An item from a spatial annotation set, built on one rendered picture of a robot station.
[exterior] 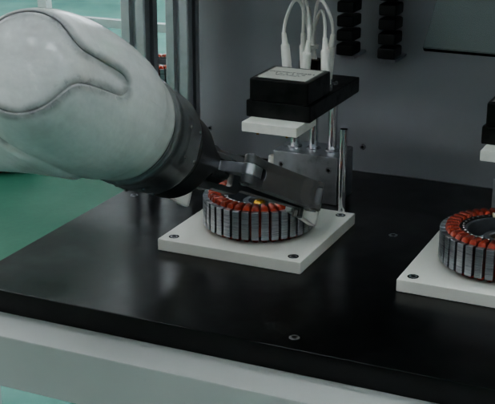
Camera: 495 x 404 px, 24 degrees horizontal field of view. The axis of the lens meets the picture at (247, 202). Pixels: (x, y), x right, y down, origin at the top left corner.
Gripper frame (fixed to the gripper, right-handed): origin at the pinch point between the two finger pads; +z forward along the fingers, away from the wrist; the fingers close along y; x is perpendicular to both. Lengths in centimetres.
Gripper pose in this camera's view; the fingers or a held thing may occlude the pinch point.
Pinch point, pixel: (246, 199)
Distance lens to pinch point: 112.8
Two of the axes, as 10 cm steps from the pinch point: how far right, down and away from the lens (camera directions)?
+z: 3.6, 2.2, 9.1
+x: 2.1, -9.7, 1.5
